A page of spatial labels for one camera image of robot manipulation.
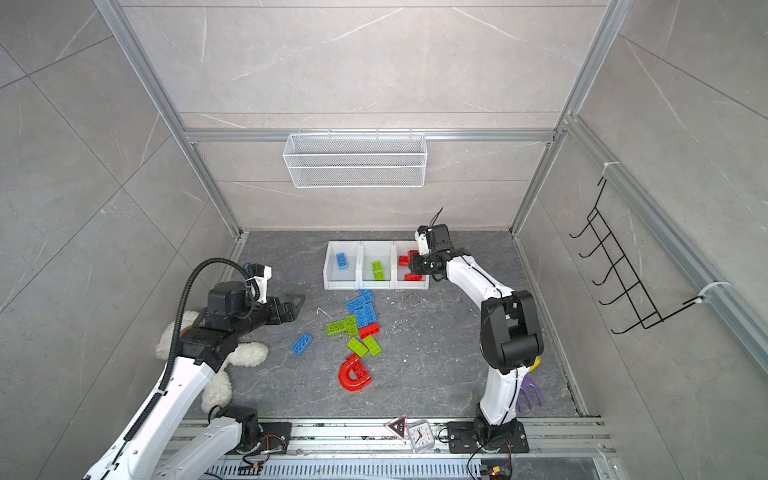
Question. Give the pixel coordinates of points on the purple toy fork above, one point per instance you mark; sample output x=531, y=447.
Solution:
x=530, y=396

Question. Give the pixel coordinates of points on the small clear clock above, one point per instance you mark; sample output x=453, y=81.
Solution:
x=420, y=436

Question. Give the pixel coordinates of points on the left white storage bin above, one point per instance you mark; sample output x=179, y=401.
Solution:
x=340, y=270

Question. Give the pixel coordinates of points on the red triangle sign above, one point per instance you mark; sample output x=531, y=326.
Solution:
x=398, y=427

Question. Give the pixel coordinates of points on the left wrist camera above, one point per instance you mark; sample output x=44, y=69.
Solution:
x=258, y=277

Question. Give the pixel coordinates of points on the blue lego brick long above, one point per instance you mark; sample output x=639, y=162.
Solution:
x=355, y=304

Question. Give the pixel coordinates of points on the black wire hook rack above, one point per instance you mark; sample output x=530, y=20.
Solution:
x=633, y=290

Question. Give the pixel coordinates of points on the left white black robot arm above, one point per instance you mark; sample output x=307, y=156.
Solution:
x=235, y=309

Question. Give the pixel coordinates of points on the blue lego brick top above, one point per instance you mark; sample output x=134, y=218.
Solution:
x=366, y=295

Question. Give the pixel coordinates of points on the lone blue lego brick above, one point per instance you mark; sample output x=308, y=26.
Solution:
x=301, y=344

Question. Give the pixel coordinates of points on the white brown plush toy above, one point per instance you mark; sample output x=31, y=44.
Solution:
x=219, y=392

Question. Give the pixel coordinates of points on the white wire mesh basket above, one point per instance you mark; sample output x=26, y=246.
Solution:
x=356, y=160

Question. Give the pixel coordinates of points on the red horseshoe magnet toy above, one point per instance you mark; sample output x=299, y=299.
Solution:
x=353, y=376

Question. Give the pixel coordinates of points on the right white storage bin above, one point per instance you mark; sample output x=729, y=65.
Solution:
x=400, y=249

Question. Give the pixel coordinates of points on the white storage bin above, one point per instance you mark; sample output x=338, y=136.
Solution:
x=375, y=251
x=400, y=249
x=340, y=270

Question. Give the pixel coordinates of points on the green lego brick long left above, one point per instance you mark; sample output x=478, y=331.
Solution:
x=347, y=326

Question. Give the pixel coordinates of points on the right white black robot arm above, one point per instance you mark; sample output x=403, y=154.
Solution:
x=510, y=340

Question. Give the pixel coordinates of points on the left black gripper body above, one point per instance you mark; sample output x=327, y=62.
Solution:
x=267, y=313

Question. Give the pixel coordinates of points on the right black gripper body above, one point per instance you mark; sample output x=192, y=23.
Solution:
x=423, y=264

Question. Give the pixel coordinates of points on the middle white storage bin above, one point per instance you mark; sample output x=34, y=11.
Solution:
x=375, y=251

